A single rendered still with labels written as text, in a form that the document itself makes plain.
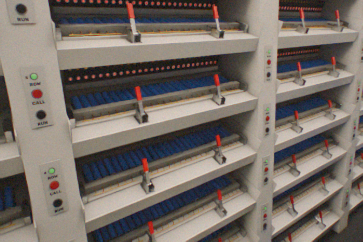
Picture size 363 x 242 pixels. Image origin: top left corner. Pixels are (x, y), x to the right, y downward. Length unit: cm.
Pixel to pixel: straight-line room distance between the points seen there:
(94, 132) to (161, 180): 26
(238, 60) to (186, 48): 30
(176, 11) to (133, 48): 31
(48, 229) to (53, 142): 20
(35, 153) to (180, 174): 41
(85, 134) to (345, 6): 131
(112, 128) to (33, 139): 17
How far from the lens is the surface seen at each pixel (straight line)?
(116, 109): 68
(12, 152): 61
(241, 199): 105
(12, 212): 72
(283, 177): 122
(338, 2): 154
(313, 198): 150
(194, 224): 93
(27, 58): 56
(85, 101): 70
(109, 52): 60
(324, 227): 168
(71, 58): 58
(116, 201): 72
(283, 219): 133
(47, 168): 61
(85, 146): 62
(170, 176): 79
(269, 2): 93
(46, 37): 57
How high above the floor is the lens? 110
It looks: 13 degrees down
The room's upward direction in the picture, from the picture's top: 3 degrees counter-clockwise
